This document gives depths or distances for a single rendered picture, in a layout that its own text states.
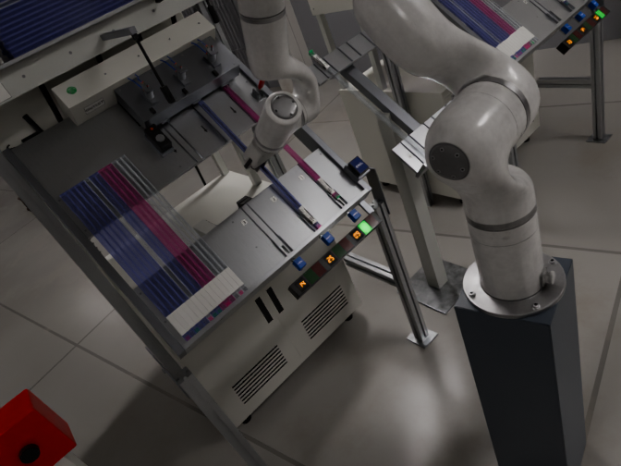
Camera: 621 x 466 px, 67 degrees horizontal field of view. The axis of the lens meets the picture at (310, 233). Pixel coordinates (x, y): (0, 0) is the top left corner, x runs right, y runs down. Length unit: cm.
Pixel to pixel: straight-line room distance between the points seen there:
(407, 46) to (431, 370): 127
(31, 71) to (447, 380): 155
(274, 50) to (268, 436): 135
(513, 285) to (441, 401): 84
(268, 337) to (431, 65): 121
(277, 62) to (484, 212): 50
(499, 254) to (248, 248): 65
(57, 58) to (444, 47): 103
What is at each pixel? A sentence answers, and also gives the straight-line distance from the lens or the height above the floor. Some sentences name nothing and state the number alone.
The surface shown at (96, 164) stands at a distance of 141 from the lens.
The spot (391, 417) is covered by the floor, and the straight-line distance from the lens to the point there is 173.
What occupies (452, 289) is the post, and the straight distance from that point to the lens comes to 202.
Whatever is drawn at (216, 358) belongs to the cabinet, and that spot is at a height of 37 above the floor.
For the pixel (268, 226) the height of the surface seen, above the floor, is 79.
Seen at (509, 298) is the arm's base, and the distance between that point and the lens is 98.
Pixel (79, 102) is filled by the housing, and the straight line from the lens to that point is 143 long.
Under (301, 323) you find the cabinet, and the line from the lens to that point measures 181.
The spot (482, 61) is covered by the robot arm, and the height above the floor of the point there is 115.
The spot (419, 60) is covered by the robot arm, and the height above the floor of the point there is 119.
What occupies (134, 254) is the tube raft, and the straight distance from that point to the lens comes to 127.
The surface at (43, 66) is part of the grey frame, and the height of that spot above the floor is 135.
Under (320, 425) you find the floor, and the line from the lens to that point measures 180.
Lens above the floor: 143
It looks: 33 degrees down
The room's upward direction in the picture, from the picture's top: 25 degrees counter-clockwise
